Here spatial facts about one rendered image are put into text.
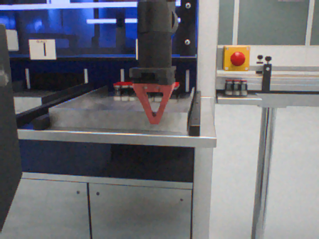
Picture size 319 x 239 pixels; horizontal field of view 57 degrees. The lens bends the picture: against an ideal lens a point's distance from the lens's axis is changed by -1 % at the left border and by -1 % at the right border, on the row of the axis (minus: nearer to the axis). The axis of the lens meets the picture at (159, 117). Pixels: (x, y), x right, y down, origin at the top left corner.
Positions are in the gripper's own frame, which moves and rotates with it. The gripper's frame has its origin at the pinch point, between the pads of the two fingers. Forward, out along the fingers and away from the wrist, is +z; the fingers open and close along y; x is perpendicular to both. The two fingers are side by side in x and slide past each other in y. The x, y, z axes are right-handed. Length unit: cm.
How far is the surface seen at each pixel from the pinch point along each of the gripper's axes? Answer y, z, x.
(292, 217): 124, 88, -66
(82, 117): 0.8, 0.3, 13.6
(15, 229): 39, 53, 59
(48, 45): 38, -13, 39
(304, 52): 499, -10, -180
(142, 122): 0.8, 0.8, 2.3
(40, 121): -1.9, 0.6, 20.7
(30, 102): 12.0, -0.3, 31.0
